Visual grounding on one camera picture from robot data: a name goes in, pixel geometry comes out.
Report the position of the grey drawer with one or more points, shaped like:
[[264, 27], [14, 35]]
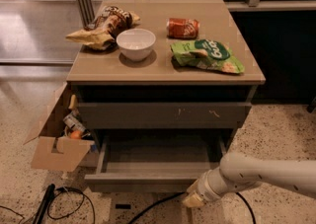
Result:
[[163, 115], [153, 164]]

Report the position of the small can in box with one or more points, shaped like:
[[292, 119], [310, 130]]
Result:
[[73, 123]]

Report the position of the green chip bag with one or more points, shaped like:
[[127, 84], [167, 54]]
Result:
[[206, 54]]

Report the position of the orange fruit in box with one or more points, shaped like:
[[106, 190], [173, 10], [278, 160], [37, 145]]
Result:
[[76, 134]]

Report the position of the orange soda can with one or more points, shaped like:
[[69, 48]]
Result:
[[182, 28]]

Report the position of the brown chip bag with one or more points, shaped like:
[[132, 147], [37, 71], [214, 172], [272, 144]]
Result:
[[102, 33]]

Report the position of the black bar on floor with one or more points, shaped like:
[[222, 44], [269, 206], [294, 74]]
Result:
[[47, 198]]

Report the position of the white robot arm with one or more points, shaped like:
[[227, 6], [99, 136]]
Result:
[[237, 172]]

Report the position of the white ceramic bowl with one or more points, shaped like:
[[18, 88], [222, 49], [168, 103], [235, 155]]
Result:
[[136, 44]]

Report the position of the open cardboard box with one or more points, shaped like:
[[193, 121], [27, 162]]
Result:
[[56, 150]]

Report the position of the grey top drawer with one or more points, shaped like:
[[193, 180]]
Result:
[[163, 115]]

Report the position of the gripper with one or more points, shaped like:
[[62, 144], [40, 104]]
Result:
[[203, 184]]

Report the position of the grey drawer cabinet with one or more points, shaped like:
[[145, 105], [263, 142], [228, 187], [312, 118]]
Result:
[[110, 77]]

